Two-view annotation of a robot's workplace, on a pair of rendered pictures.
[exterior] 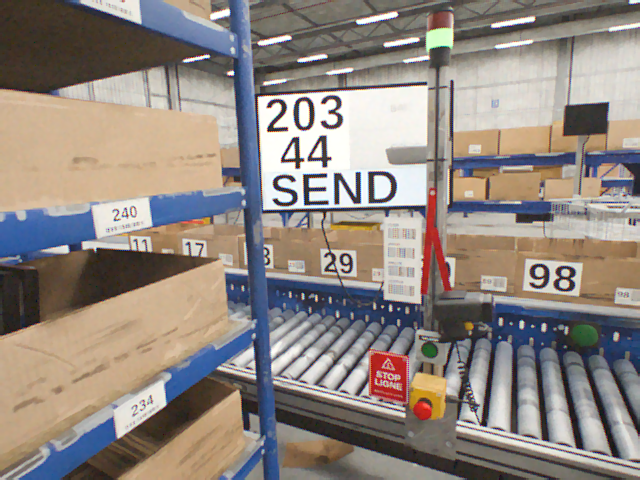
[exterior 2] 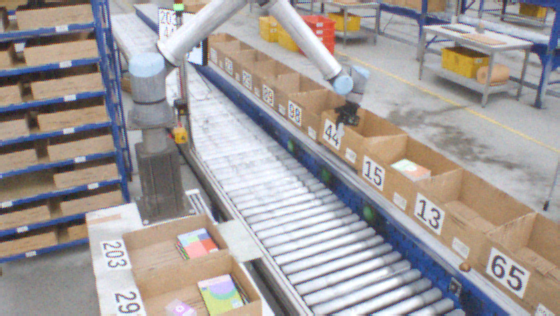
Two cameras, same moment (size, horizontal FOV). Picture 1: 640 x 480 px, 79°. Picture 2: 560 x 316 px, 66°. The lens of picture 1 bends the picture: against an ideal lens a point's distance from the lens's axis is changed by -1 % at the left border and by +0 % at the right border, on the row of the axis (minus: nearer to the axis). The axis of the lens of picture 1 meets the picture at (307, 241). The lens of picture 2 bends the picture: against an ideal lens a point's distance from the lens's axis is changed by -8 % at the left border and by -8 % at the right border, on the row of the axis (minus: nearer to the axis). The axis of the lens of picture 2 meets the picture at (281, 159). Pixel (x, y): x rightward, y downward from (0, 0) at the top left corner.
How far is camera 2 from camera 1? 248 cm
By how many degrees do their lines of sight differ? 38
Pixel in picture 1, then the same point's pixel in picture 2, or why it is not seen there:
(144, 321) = (75, 82)
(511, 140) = not seen: outside the picture
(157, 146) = (77, 49)
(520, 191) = not seen: outside the picture
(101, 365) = (66, 88)
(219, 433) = (96, 113)
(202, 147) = (90, 47)
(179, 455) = (84, 112)
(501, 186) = not seen: outside the picture
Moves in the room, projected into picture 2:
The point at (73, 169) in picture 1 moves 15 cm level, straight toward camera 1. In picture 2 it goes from (59, 55) to (45, 62)
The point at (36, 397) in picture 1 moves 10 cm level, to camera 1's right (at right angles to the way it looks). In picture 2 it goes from (55, 90) to (63, 93)
